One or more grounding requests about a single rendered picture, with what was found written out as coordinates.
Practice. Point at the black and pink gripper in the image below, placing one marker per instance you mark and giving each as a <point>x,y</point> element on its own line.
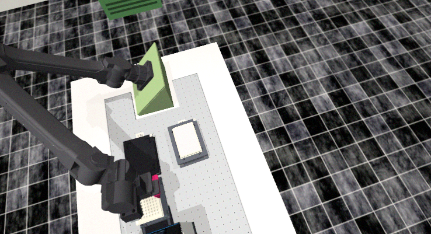
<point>152,185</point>

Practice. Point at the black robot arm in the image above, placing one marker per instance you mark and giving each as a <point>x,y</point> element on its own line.
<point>87,164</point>

